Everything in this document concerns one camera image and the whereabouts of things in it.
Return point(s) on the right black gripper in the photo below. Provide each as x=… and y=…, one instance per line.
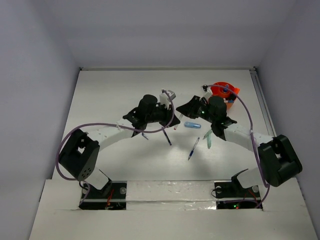
x=189, y=108

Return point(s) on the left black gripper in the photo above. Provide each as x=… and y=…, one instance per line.
x=168, y=114

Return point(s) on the blue cap glue bottle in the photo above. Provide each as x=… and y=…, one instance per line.
x=226, y=88

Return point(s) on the blue cap white marker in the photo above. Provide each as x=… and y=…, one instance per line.
x=229, y=101

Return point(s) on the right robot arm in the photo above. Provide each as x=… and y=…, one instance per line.
x=277, y=161

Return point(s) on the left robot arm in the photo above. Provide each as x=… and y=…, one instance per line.
x=78, y=152

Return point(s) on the blue ballpoint pen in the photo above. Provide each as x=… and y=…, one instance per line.
x=193, y=148

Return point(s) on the orange round pen holder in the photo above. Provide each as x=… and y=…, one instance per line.
x=218, y=90

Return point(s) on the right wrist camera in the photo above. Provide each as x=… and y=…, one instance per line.
x=206, y=92

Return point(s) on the silver taped front rail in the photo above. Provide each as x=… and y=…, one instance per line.
x=170, y=195

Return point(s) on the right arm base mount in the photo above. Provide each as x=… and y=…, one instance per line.
x=230, y=195

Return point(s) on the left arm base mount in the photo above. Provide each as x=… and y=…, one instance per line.
x=111, y=197

